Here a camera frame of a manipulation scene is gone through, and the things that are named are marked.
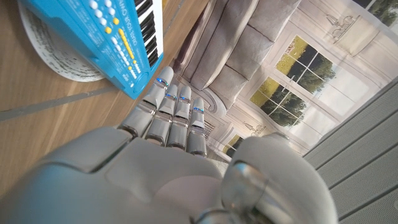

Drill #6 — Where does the blue toy piano keyboard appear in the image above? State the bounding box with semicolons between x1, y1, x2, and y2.
18;0;165;100

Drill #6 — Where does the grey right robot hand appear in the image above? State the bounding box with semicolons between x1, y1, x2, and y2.
0;65;339;224

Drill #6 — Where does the white gold-rimmed paper plate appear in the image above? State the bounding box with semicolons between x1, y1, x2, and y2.
17;2;105;83

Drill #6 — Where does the grey perforated wall panel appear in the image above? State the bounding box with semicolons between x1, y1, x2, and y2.
303;79;398;224

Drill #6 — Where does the printed living room backdrop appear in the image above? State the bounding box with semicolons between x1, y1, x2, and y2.
169;0;398;162

